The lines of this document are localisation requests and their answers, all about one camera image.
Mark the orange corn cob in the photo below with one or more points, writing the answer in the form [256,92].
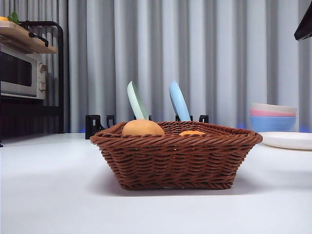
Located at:
[191,133]

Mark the brown wicker basket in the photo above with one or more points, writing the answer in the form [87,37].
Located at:
[175,161]

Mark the brown potato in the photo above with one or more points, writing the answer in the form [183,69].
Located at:
[142,128]

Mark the cream bowl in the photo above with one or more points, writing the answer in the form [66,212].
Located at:
[273,107]

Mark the pink bowl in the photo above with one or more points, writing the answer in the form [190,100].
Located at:
[273,113]

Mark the blue bowl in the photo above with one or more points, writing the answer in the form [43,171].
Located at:
[273,124]

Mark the white plate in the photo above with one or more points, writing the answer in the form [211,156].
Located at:
[287,140]

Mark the light blue plate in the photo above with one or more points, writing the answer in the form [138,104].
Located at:
[179,102]

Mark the grey pleated curtain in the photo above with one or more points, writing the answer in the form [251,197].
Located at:
[146,48]

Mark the pale green plate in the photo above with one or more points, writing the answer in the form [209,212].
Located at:
[136,102]

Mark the black dish rack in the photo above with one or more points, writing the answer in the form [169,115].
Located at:
[92,124]

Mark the silver toaster oven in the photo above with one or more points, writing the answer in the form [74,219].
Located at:
[19,73]

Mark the green leaf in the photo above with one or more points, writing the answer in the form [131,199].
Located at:
[14,17]

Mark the orange fruit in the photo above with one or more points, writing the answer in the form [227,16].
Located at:
[3,18]

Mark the black metal shelf frame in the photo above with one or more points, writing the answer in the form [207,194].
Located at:
[61,73]

